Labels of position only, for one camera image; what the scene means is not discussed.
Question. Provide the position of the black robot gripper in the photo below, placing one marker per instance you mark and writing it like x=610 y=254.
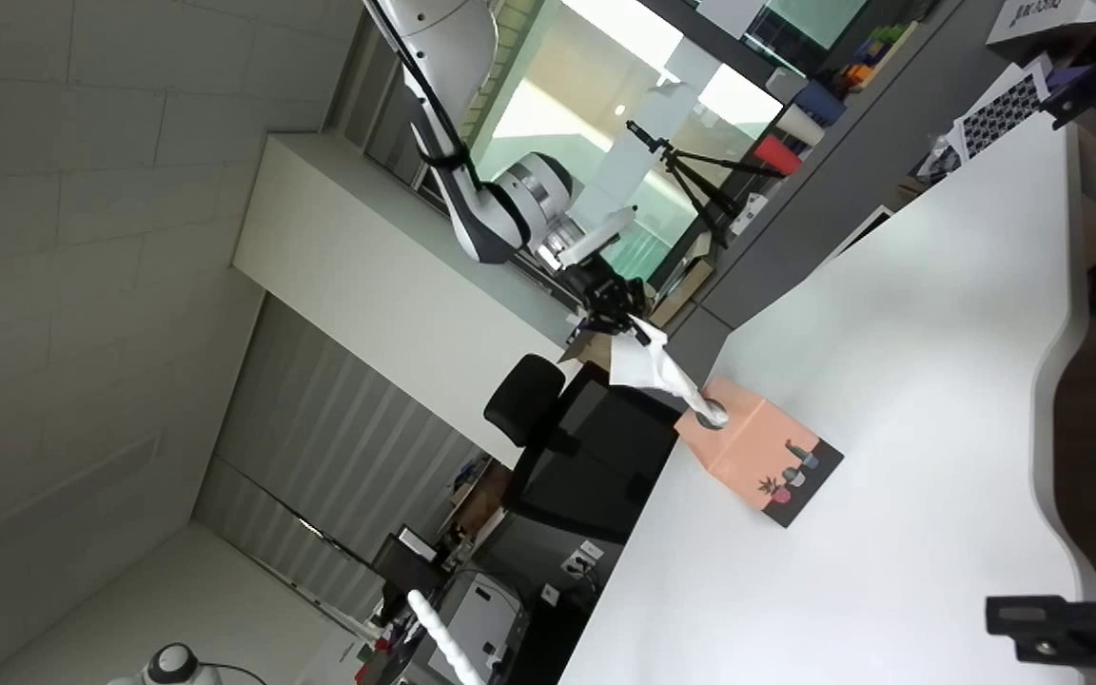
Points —
x=602 y=295

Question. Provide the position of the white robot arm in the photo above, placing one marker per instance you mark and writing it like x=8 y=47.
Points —
x=534 y=194

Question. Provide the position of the black office chair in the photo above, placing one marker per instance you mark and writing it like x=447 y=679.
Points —
x=593 y=462

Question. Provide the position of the red box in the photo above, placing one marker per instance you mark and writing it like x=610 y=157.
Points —
x=777 y=152

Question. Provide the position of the blue storage bin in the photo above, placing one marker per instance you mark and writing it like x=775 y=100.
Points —
x=819 y=105

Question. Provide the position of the white computer case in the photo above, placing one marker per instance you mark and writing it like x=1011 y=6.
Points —
x=482 y=623

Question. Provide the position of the white light strip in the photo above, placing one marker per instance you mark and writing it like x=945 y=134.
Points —
x=443 y=637

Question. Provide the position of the black white checkerboard card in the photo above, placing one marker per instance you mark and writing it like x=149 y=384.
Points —
x=1000 y=115

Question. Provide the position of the white printed box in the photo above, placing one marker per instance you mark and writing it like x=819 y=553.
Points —
x=1039 y=16

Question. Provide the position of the round white lamp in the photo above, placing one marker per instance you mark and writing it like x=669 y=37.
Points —
x=173 y=665

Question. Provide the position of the black camera tripod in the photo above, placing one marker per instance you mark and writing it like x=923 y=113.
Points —
x=704 y=185

